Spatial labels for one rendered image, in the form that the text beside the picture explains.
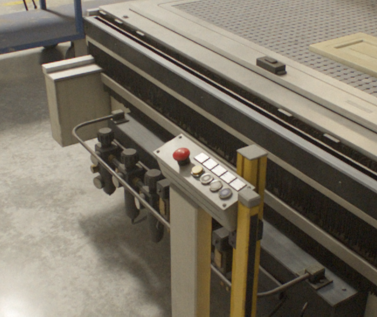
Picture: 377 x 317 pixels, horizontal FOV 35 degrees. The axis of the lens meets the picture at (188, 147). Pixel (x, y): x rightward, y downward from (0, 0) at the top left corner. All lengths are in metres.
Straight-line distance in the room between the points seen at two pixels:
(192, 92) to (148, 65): 0.29
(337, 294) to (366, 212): 0.24
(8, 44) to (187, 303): 2.83
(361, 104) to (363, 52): 0.39
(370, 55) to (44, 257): 1.49
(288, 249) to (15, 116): 2.38
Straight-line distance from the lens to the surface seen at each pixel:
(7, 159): 3.30
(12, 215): 2.85
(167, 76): 2.15
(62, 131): 2.69
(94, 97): 2.69
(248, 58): 2.05
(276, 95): 1.84
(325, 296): 1.62
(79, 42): 4.26
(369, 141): 1.62
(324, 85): 1.87
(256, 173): 1.26
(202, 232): 1.39
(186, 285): 1.53
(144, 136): 2.31
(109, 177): 2.45
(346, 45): 2.20
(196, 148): 1.38
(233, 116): 1.85
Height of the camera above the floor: 1.58
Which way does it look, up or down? 29 degrees down
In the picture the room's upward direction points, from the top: straight up
